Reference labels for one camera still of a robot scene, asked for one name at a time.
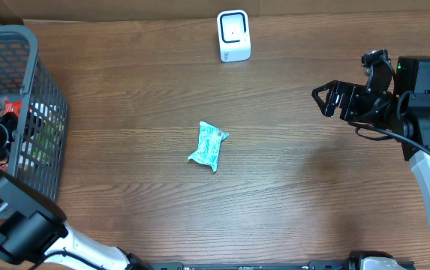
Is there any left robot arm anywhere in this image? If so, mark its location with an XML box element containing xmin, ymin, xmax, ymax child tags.
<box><xmin>0</xmin><ymin>112</ymin><xmax>150</xmax><ymax>269</ymax></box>

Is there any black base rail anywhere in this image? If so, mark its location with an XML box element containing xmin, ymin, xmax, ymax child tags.
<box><xmin>149</xmin><ymin>250</ymin><xmax>416</xmax><ymax>270</ymax></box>

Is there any grey plastic shopping basket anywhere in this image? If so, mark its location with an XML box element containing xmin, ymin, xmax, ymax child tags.
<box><xmin>0</xmin><ymin>25</ymin><xmax>70</xmax><ymax>201</ymax></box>

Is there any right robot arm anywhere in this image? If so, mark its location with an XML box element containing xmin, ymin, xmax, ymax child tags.
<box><xmin>311</xmin><ymin>49</ymin><xmax>430</xmax><ymax>229</ymax></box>

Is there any green yellow snack packet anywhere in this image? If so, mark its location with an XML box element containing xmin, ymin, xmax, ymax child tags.
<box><xmin>32</xmin><ymin>123</ymin><xmax>59</xmax><ymax>166</ymax></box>

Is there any mint green wipes packet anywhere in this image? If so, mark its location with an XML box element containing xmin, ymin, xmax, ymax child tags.
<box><xmin>188</xmin><ymin>121</ymin><xmax>229</xmax><ymax>173</ymax></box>

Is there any red spaghetti packet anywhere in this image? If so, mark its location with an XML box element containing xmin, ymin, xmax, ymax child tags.
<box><xmin>0</xmin><ymin>97</ymin><xmax>23</xmax><ymax>170</ymax></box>

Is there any white barcode scanner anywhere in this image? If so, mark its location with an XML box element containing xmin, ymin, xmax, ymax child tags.
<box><xmin>217</xmin><ymin>9</ymin><xmax>251</xmax><ymax>62</ymax></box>

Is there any white Pantene conditioner tube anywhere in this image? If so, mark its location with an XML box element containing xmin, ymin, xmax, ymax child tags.
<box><xmin>27</xmin><ymin>103</ymin><xmax>58</xmax><ymax>123</ymax></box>

